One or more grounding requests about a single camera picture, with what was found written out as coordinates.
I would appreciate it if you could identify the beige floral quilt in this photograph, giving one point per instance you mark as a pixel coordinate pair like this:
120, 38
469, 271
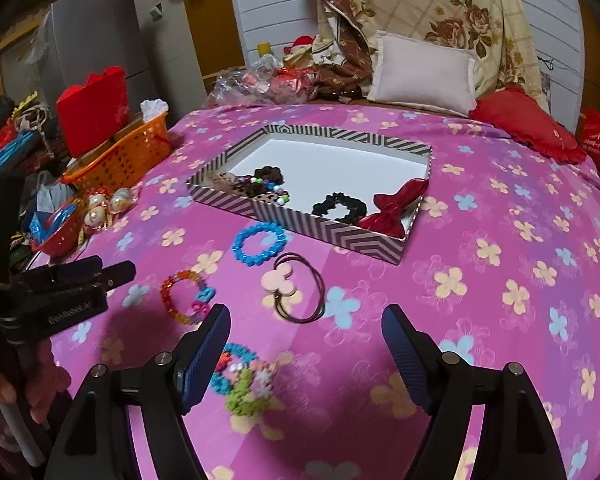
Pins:
497, 32

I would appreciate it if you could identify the orange plastic basket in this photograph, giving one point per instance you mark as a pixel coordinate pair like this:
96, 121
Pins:
123, 160

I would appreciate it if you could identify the brown sheer ribbon bow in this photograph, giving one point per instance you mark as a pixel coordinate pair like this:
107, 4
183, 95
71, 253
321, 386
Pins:
227, 183

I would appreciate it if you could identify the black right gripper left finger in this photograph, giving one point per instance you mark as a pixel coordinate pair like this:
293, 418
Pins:
95, 440

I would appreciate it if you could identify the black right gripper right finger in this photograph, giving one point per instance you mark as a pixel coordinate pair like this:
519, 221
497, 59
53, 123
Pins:
516, 439

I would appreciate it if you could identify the clear plastic bag of items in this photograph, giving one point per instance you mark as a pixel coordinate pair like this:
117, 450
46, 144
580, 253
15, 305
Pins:
267, 81

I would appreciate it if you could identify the red plastic bowl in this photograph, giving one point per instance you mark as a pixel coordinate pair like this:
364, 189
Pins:
57, 234

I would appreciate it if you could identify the brown patterned blanket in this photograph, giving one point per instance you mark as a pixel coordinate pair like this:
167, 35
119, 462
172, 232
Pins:
340, 52

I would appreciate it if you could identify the red satin bow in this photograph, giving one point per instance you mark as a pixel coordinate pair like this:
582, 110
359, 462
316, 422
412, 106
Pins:
391, 207

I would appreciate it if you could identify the left hand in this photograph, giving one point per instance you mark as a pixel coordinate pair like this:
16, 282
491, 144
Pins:
43, 380

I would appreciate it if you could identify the grey refrigerator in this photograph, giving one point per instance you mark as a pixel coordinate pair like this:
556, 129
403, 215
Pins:
78, 38

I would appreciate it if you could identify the santa plush toy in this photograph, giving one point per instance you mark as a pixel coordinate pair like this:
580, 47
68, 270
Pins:
299, 53

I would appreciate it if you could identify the white tissue in basket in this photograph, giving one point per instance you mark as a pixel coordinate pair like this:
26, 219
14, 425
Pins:
152, 109

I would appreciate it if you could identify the black scrunchie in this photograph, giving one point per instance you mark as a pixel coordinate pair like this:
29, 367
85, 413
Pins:
353, 209

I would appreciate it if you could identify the pink floral bedsheet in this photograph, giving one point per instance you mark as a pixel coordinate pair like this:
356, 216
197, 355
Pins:
503, 264

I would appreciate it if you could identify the red heart cushion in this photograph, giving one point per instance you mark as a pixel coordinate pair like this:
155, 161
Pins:
513, 111

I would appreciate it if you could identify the white small pillow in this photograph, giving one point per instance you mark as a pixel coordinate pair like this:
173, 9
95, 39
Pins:
416, 73

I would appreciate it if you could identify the wrapped candy ornaments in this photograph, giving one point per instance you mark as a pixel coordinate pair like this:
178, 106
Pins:
104, 210

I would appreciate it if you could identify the striped shallow cardboard box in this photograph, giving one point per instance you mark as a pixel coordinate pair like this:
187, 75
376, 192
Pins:
316, 161

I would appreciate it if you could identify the brown scrunchie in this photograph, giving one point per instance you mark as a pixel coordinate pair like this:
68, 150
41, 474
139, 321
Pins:
263, 180

